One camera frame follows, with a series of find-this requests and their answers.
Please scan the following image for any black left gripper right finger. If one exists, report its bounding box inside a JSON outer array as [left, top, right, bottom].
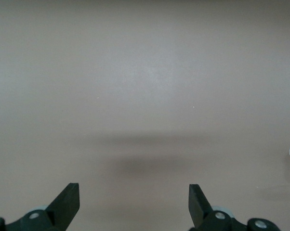
[[188, 184, 280, 231]]

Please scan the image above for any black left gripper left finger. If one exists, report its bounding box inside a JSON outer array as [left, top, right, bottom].
[[0, 182, 80, 231]]

